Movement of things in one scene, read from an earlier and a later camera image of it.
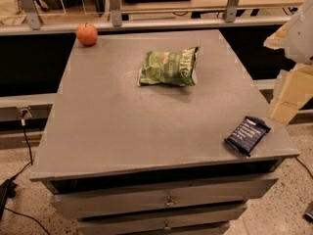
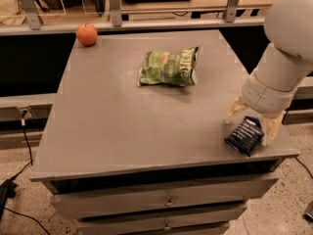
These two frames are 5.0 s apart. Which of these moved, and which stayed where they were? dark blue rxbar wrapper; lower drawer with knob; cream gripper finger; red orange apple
Moved: cream gripper finger
Stayed: dark blue rxbar wrapper; lower drawer with knob; red orange apple
